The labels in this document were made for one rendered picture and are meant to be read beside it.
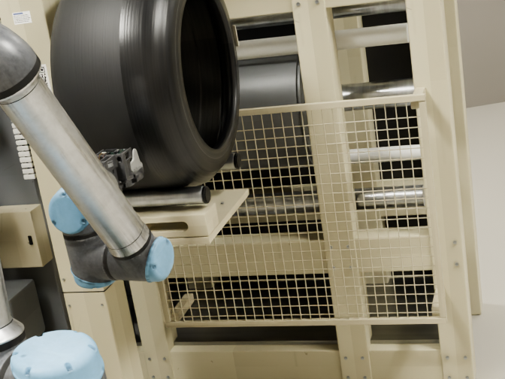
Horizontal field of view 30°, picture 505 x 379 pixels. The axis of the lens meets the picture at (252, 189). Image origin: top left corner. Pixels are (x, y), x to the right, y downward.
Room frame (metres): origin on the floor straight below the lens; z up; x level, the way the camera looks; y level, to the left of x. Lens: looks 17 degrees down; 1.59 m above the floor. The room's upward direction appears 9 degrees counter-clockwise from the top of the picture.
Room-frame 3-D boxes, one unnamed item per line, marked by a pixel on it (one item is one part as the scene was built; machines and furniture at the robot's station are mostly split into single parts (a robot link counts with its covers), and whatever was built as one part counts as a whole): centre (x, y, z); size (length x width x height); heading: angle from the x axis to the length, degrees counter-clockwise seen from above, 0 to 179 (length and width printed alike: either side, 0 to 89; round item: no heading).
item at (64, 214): (1.86, 0.36, 1.04); 0.12 x 0.09 x 0.10; 162
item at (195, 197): (2.29, 0.28, 0.90); 0.35 x 0.05 x 0.05; 72
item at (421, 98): (2.67, -0.08, 0.65); 0.90 x 0.02 x 0.70; 72
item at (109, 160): (2.02, 0.31, 1.05); 0.12 x 0.08 x 0.09; 162
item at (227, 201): (2.43, 0.24, 0.80); 0.37 x 0.36 x 0.02; 162
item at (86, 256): (1.85, 0.35, 0.93); 0.12 x 0.09 x 0.12; 59
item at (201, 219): (2.29, 0.28, 0.83); 0.36 x 0.09 x 0.06; 72
